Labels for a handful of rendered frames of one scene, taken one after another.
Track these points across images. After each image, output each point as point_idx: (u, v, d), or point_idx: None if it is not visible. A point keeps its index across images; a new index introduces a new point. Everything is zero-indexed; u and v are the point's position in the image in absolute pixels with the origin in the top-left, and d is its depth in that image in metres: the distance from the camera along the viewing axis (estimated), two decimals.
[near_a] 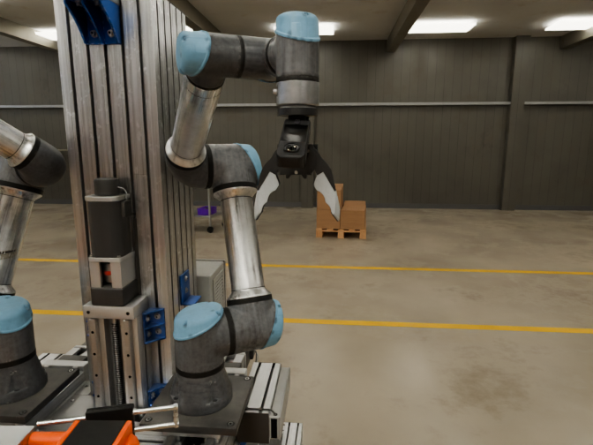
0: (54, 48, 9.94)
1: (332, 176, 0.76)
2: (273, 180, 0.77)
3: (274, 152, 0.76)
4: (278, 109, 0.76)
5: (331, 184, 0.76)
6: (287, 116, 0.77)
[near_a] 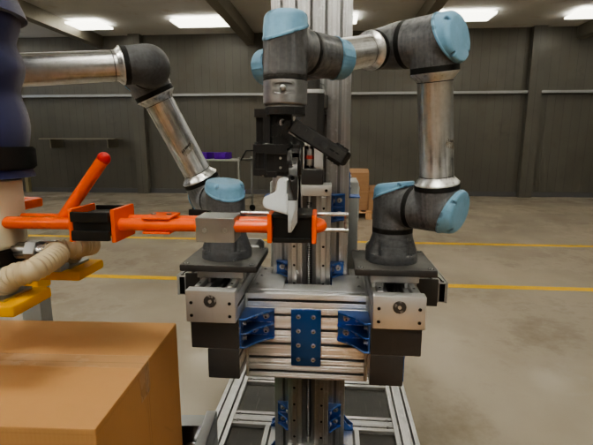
0: (81, 37, 10.16)
1: (301, 178, 0.83)
2: (298, 184, 0.74)
3: (298, 153, 0.73)
4: (292, 107, 0.72)
5: (301, 186, 0.83)
6: (283, 114, 0.74)
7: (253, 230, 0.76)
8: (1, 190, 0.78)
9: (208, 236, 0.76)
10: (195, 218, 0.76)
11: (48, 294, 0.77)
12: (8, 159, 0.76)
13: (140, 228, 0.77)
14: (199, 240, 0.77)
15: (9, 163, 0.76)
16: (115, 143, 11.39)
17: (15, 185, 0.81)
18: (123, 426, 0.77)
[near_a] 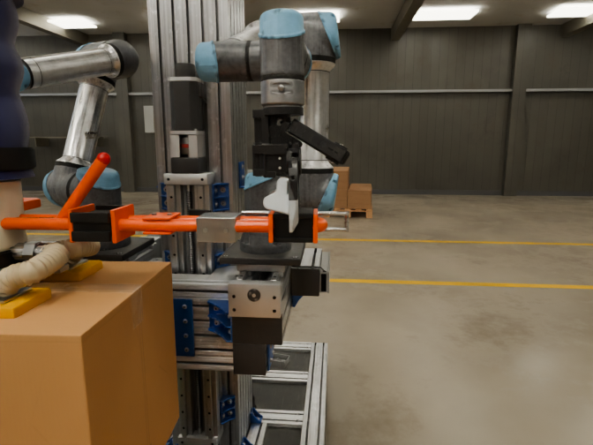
0: (65, 35, 10.15)
1: (299, 178, 0.83)
2: None
3: (297, 152, 0.73)
4: (290, 107, 0.72)
5: (299, 186, 0.83)
6: (281, 115, 0.74)
7: (254, 230, 0.76)
8: (0, 191, 0.77)
9: (209, 236, 0.76)
10: (196, 218, 0.76)
11: (48, 295, 0.77)
12: (7, 159, 0.75)
13: (141, 228, 0.77)
14: (200, 240, 0.77)
15: (8, 164, 0.75)
16: (101, 142, 11.38)
17: (14, 186, 0.80)
18: (113, 346, 0.73)
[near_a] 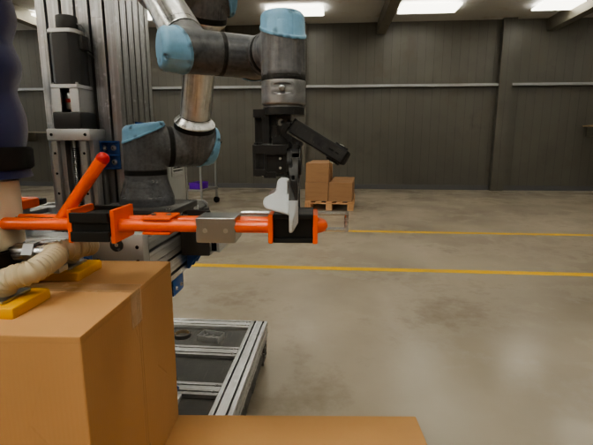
0: None
1: None
2: (298, 184, 0.74)
3: (298, 153, 0.73)
4: (291, 107, 0.72)
5: None
6: (282, 115, 0.74)
7: (254, 230, 0.76)
8: None
9: (209, 236, 0.76)
10: (195, 218, 0.76)
11: (47, 295, 0.77)
12: (5, 159, 0.75)
13: (140, 229, 0.77)
14: (199, 240, 0.76)
15: (6, 164, 0.75)
16: None
17: (12, 186, 0.80)
18: (112, 347, 0.72)
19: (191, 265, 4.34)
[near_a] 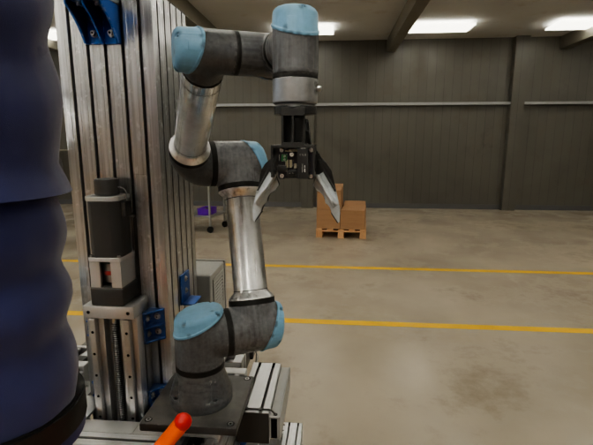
0: (54, 48, 9.94)
1: (261, 175, 0.78)
2: None
3: (318, 152, 0.77)
4: None
5: (262, 184, 0.78)
6: (306, 114, 0.73)
7: None
8: None
9: None
10: None
11: None
12: (56, 435, 0.55)
13: None
14: None
15: (56, 441, 0.56)
16: None
17: None
18: None
19: None
